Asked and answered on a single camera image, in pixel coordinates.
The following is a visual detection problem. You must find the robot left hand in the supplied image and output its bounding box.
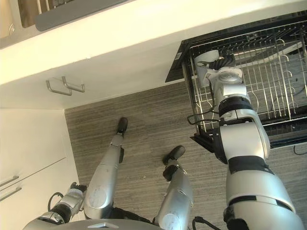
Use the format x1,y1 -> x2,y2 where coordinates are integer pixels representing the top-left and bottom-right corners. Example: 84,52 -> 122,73
69,182 -> 87,194

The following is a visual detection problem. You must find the light grey plastic cup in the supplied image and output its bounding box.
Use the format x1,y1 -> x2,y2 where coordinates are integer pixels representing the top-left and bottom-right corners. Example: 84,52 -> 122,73
194,49 -> 220,87

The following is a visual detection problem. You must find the steel cabinet door handle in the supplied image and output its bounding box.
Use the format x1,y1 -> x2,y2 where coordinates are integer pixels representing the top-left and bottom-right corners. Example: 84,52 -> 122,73
61,76 -> 86,92
46,80 -> 73,96

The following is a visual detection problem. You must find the stainless steel sink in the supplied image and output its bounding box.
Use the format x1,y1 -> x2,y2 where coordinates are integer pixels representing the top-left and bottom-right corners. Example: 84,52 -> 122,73
0,0 -> 40,51

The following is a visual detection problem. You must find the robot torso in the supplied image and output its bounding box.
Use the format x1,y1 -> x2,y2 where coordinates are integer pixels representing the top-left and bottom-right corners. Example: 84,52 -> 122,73
23,217 -> 159,230

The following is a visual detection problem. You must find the grey slatted sink rack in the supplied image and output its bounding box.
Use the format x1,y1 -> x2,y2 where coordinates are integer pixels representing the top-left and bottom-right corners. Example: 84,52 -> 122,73
35,0 -> 132,32

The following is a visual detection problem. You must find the black cable at hip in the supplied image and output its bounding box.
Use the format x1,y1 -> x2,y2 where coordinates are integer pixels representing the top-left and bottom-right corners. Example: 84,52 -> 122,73
191,216 -> 210,230

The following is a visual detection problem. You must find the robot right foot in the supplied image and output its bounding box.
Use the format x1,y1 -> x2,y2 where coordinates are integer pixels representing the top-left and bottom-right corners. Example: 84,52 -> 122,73
163,145 -> 186,166

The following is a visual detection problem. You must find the wire dishwasher rack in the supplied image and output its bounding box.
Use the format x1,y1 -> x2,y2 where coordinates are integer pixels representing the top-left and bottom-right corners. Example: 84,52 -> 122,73
182,14 -> 307,135

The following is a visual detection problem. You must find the robot left leg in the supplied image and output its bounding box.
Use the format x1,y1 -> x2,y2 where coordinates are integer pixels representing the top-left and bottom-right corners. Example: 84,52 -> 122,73
83,133 -> 126,220

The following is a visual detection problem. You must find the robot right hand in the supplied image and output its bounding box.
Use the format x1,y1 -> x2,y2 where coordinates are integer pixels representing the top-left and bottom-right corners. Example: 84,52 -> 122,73
198,54 -> 237,72

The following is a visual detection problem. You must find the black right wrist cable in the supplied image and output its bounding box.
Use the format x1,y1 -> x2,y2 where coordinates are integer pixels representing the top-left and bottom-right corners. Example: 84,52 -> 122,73
188,79 -> 222,126

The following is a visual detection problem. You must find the black dishwasher body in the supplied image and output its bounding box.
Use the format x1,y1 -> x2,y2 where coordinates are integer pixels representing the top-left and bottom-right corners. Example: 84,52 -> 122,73
165,11 -> 307,83

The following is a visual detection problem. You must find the steel drawer bar handle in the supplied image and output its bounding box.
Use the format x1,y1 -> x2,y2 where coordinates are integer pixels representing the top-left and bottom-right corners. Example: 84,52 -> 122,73
0,176 -> 20,188
0,187 -> 23,202

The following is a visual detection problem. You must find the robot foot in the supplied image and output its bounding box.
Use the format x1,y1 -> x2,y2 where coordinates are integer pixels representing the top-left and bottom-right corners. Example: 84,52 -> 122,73
116,117 -> 129,138
163,145 -> 186,166

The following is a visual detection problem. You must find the white sink cabinet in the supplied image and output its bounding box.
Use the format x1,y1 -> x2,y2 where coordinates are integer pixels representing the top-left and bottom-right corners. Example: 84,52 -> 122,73
0,45 -> 186,111

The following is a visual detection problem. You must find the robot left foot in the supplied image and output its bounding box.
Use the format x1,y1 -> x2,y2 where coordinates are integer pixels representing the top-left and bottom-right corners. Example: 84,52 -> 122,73
116,117 -> 129,138

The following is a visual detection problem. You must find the robot leg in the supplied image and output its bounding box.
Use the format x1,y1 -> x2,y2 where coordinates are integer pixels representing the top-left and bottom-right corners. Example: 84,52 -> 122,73
153,160 -> 194,230
83,133 -> 126,220

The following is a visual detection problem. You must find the black dishwasher door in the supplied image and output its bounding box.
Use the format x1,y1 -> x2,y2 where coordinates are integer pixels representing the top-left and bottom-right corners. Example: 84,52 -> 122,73
189,112 -> 307,165

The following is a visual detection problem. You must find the thin black floor cable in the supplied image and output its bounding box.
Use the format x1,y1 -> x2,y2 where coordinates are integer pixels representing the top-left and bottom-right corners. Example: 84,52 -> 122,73
293,144 -> 307,156

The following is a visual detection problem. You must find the robot right leg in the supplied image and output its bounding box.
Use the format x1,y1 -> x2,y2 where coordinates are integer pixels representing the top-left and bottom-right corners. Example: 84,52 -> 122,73
153,160 -> 194,230

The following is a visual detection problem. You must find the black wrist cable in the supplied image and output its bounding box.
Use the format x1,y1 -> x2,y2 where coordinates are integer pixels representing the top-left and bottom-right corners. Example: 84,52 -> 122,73
188,79 -> 222,126
47,192 -> 64,213

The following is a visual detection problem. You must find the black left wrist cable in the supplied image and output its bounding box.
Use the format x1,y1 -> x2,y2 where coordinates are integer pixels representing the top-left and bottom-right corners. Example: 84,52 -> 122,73
47,192 -> 64,213

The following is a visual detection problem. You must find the white drawer cabinet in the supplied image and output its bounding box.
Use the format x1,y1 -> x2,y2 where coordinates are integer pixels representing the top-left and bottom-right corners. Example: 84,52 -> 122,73
0,107 -> 80,230

